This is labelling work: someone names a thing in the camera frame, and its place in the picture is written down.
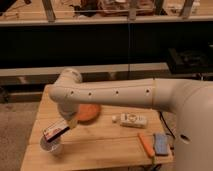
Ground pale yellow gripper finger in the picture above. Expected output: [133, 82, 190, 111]
[67, 117, 78, 129]

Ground black boxed eraser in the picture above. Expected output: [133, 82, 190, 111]
[43, 120, 69, 142]

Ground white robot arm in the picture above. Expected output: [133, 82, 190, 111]
[49, 68, 213, 171]

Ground orange wooden bowl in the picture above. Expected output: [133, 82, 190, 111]
[77, 104, 101, 122]

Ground small white bottle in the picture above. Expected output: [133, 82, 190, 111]
[112, 113, 148, 128]

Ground blue sponge block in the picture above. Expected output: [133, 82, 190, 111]
[154, 133, 169, 156]

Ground black box on shelf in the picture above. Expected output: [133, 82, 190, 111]
[167, 48, 213, 74]

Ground black floor cables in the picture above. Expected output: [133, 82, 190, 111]
[157, 111, 176, 141]

